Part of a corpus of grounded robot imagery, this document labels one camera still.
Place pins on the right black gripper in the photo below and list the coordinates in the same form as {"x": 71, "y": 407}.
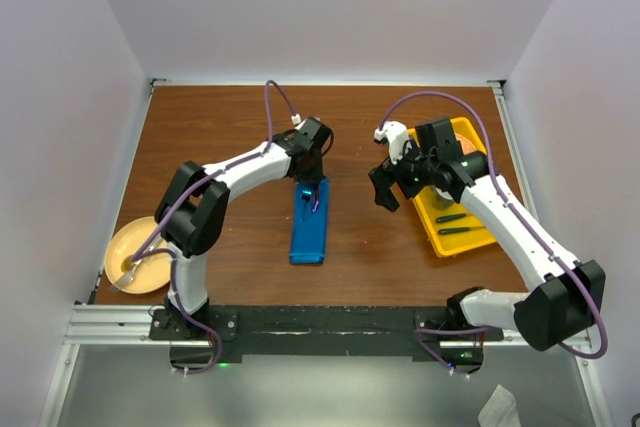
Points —
{"x": 383, "y": 179}

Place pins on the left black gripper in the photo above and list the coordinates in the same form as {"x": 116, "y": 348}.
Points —
{"x": 317, "y": 175}

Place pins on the blue plastic fork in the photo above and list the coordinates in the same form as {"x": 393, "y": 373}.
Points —
{"x": 308, "y": 199}

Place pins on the blue cloth napkin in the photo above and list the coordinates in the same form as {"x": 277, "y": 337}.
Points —
{"x": 309, "y": 238}

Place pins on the purple plastic knife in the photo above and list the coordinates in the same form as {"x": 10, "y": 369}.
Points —
{"x": 315, "y": 197}

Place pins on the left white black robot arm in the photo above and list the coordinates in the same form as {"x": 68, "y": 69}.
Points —
{"x": 191, "y": 214}

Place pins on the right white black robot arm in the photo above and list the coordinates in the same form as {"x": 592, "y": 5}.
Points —
{"x": 564, "y": 294}

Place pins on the grey cup in tray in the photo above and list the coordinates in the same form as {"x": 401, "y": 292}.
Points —
{"x": 441, "y": 200}

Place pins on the yellow plastic tray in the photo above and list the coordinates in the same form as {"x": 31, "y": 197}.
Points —
{"x": 449, "y": 245}

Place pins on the orange woven coaster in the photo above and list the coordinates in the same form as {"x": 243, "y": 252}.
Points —
{"x": 466, "y": 144}

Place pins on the tan round plate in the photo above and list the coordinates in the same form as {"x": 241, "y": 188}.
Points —
{"x": 152, "y": 273}

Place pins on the gold utensil on plate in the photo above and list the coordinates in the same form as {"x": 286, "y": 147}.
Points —
{"x": 132, "y": 262}

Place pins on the white crumpled paper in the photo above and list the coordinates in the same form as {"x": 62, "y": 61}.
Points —
{"x": 500, "y": 410}

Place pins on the green handled utensil upper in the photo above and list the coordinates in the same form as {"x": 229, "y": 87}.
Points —
{"x": 450, "y": 218}

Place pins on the aluminium right rail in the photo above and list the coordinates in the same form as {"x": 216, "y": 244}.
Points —
{"x": 521, "y": 126}

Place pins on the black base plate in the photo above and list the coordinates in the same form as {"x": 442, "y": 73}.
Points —
{"x": 373, "y": 331}

